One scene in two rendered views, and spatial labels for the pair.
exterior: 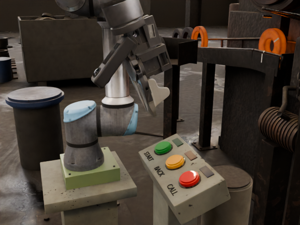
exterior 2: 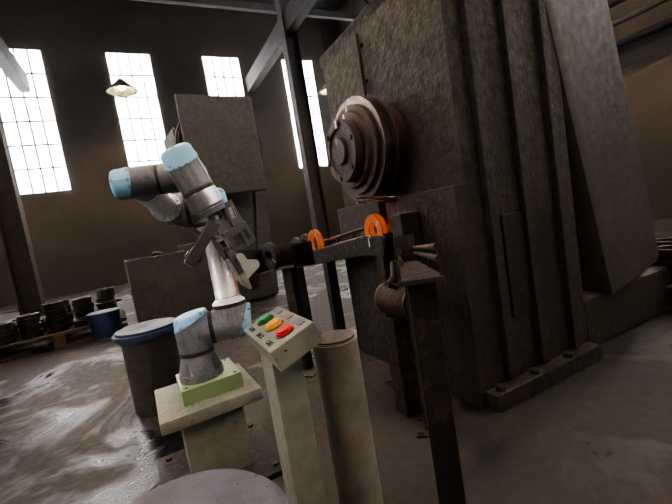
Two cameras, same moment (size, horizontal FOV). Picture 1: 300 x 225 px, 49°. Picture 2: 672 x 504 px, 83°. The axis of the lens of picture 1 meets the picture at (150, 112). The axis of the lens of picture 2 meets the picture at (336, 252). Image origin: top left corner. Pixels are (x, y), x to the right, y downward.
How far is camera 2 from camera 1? 0.28 m
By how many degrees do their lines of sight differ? 16
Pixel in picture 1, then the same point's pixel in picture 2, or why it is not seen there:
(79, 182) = (197, 395)
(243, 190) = (346, 343)
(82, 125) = (194, 332)
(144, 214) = not seen: hidden behind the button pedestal
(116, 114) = (228, 314)
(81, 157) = (196, 367)
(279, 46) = (381, 228)
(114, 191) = (237, 396)
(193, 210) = (289, 354)
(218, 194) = (311, 337)
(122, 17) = (203, 203)
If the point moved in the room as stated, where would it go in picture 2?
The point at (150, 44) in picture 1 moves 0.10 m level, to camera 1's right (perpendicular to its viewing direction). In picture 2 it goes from (233, 224) to (275, 217)
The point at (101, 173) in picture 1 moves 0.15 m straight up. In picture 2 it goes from (221, 381) to (212, 338)
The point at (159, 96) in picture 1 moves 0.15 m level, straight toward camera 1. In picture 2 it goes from (250, 268) to (242, 276)
